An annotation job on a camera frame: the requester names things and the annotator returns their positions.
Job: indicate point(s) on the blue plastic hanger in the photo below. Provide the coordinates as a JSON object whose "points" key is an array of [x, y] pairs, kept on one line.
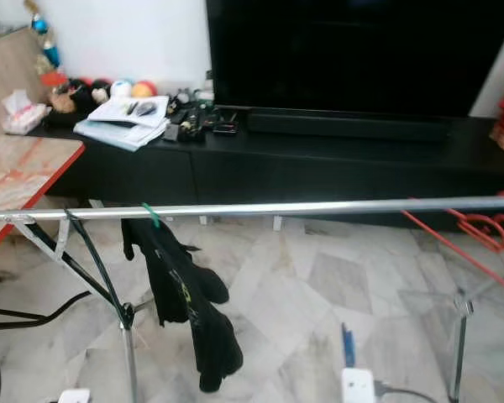
{"points": [[347, 348]]}

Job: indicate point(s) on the green plastic hanger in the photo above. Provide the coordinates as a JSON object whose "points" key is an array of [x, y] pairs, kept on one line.
{"points": [[153, 216]]}

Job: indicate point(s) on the red plastic hanger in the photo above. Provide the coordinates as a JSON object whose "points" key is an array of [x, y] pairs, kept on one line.
{"points": [[487, 225]]}

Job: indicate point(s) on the marble-pattern folding table red edge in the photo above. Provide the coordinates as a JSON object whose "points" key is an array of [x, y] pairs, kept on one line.
{"points": [[25, 168]]}

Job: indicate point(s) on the pink white tissue box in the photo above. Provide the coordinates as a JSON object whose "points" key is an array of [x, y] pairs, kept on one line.
{"points": [[25, 116]]}

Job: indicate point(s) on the red lidded jar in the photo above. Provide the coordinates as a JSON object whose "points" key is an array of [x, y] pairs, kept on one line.
{"points": [[55, 86]]}

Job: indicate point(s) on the black mouse plush toy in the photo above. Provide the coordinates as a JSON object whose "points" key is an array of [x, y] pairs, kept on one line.
{"points": [[88, 94]]}

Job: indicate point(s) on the stack of white papers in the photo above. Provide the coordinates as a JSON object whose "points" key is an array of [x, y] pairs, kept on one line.
{"points": [[118, 128]]}

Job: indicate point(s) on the blue bead hanging ornament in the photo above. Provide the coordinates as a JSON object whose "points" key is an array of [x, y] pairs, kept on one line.
{"points": [[44, 38]]}

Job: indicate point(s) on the white blue round plush toy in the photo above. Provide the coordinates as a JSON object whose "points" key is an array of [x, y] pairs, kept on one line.
{"points": [[120, 88]]}

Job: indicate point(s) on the orange round plush toy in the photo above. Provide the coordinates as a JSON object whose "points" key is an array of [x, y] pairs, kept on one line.
{"points": [[144, 89]]}

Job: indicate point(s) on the black shirt with green logo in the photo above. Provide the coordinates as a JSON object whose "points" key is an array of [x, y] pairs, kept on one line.
{"points": [[176, 285]]}

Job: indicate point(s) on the clear plastic bottle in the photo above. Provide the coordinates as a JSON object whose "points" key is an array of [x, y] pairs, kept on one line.
{"points": [[207, 87]]}

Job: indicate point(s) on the silver metal clothes rack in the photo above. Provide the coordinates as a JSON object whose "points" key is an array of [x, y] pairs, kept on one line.
{"points": [[286, 207]]}

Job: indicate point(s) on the black TV console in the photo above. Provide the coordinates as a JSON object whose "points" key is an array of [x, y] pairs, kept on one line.
{"points": [[311, 168]]}

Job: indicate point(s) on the black soundbar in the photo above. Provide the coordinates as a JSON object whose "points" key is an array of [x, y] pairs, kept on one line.
{"points": [[349, 126]]}

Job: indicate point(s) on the black flat television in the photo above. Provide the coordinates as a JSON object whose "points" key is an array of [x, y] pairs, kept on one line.
{"points": [[353, 50]]}

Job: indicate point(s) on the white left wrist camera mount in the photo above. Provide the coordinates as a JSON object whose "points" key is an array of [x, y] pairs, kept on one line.
{"points": [[74, 396]]}

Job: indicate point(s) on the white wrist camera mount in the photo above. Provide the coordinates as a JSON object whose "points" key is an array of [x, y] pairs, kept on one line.
{"points": [[74, 396], [359, 386]]}

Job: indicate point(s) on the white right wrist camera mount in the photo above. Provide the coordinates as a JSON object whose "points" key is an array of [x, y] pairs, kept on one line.
{"points": [[359, 386]]}

